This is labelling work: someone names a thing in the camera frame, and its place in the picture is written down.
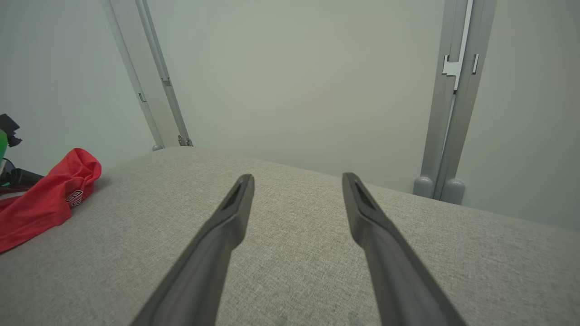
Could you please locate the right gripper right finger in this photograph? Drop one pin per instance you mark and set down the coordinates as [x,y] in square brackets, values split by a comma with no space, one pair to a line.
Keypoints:
[389,262]

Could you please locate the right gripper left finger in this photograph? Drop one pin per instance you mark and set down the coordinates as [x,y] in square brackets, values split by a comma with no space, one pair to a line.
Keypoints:
[217,253]

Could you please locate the red shorts with white stripe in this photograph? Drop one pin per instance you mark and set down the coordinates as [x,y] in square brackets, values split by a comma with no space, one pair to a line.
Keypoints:
[45,203]

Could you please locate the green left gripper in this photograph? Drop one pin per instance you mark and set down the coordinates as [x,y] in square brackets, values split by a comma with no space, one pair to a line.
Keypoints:
[3,145]

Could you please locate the grey slanted partition post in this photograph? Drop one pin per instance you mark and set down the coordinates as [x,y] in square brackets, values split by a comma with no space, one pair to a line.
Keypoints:
[154,81]

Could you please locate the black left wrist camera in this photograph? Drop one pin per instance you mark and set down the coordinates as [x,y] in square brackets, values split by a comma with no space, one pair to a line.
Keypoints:
[8,129]

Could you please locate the grey partition post rounded feet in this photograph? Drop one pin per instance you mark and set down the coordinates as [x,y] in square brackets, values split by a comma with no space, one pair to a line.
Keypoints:
[442,136]

